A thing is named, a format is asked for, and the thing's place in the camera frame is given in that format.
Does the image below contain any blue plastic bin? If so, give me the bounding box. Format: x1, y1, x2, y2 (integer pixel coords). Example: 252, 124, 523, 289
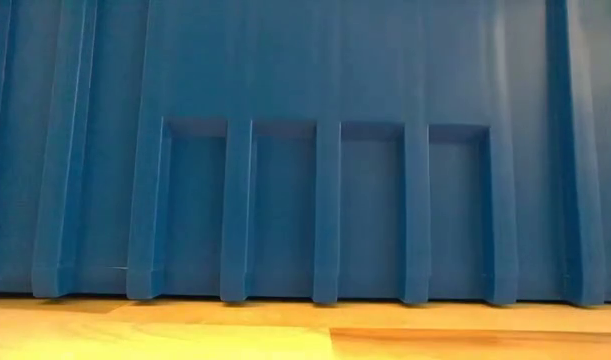
0, 0, 611, 307

